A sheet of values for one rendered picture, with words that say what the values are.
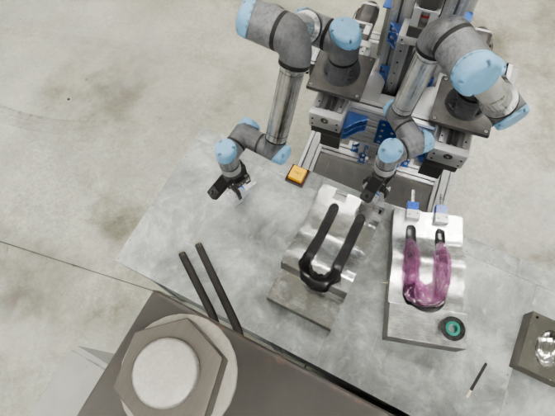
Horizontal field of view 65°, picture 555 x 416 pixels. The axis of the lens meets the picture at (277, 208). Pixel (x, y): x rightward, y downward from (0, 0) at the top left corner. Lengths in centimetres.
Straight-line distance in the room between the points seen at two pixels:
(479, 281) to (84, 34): 321
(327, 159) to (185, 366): 224
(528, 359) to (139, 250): 147
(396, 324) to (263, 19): 106
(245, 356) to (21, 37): 378
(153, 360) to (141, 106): 290
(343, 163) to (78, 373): 188
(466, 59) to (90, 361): 113
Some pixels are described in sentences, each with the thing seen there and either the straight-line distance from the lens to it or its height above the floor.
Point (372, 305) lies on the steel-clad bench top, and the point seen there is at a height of 80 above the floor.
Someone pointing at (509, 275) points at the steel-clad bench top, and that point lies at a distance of 187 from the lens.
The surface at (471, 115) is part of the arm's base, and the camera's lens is 179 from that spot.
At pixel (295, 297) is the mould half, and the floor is 86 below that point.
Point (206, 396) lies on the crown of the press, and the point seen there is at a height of 204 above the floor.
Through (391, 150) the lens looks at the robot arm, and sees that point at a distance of 148.
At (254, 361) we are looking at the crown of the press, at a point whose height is 201.
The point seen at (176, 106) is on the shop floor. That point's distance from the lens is 316.
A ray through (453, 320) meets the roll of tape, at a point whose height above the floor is 94.
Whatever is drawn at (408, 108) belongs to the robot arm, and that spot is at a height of 124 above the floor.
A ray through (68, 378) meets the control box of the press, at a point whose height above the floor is 147.
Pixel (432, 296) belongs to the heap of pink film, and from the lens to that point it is 165.
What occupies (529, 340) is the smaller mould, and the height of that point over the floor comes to 87.
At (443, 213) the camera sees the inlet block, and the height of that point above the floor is 87.
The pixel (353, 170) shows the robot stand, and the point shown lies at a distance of 255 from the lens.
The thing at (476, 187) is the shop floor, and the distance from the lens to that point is 292.
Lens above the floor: 245
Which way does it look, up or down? 67 degrees down
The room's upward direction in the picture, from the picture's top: 8 degrees counter-clockwise
